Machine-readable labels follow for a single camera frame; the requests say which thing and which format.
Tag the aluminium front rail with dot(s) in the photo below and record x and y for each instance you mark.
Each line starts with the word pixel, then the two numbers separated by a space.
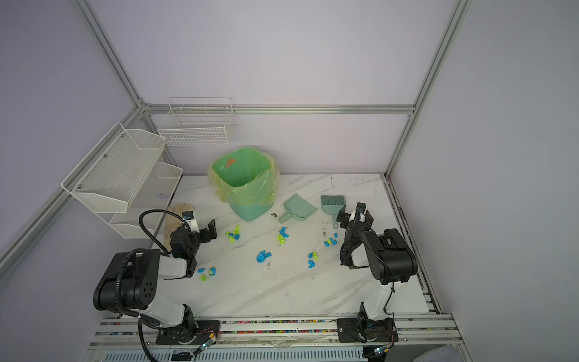
pixel 288 332

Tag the green hand brush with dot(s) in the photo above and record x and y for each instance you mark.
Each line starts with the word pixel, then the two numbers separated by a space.
pixel 332 205

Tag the paper scraps cluster centre top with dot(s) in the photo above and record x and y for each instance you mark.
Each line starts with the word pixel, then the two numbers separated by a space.
pixel 282 236

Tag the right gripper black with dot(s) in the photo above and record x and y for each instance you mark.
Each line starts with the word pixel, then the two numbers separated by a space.
pixel 355 222

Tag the white mesh two-tier shelf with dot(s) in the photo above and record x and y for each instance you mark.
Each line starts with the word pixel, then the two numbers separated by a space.
pixel 123 176

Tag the paper scraps cluster upper left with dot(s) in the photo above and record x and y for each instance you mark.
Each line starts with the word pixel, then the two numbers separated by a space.
pixel 234 234

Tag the paper scraps cluster near brush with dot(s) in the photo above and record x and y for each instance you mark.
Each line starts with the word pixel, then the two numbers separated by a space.
pixel 332 241

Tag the white slotted cable duct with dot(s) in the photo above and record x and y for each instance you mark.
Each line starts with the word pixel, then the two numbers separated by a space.
pixel 339 353

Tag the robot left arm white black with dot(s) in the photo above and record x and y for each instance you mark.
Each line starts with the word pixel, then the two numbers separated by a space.
pixel 129 285

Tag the beige glove left side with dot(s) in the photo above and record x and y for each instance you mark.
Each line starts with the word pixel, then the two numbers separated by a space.
pixel 172 223

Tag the white wire basket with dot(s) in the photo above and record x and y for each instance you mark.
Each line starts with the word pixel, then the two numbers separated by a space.
pixel 198 121

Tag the robot right arm white black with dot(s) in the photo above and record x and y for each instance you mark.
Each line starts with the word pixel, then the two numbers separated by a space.
pixel 391 263

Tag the green plastic dustpan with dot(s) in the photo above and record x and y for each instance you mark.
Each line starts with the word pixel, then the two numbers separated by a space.
pixel 297 208

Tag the blue paper scrap centre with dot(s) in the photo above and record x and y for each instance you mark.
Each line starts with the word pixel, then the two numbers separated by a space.
pixel 263 256

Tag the green trash bin with bag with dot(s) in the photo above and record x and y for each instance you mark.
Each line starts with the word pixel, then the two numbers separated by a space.
pixel 247 180

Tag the paper scraps cluster far left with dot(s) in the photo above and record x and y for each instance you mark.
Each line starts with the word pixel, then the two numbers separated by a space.
pixel 205 273

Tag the paper scraps cluster centre right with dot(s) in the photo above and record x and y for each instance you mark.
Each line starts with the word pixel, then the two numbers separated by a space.
pixel 312 259

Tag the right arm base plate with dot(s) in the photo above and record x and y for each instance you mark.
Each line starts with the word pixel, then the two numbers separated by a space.
pixel 353 330

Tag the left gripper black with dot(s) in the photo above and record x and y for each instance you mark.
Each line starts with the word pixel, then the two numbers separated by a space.
pixel 199 235

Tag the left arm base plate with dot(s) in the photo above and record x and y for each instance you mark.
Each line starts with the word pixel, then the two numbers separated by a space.
pixel 197 334

